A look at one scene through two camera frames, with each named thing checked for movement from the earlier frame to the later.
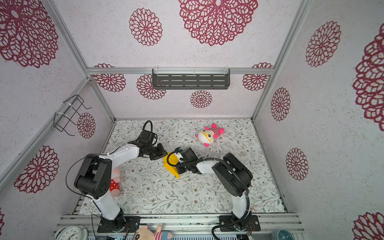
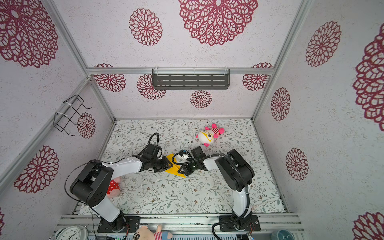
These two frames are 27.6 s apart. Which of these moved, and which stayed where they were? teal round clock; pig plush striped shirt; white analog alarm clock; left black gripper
Moved: left black gripper
Stayed: white analog alarm clock; teal round clock; pig plush striped shirt
